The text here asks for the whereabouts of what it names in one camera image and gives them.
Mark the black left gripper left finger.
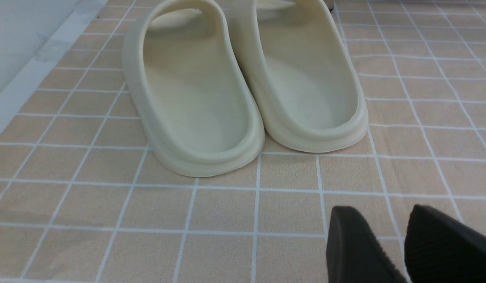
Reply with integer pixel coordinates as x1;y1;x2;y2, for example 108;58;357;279
326;206;407;283

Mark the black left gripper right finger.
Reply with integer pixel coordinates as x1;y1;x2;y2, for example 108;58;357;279
404;204;486;283

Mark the right cream foam slipper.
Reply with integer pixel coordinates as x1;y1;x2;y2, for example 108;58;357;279
227;0;368;153

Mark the cream foam slipper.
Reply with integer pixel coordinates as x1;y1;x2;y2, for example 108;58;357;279
121;0;265;177
227;0;368;153

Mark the left cream foam slipper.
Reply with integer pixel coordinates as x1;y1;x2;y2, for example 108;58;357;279
121;0;265;177

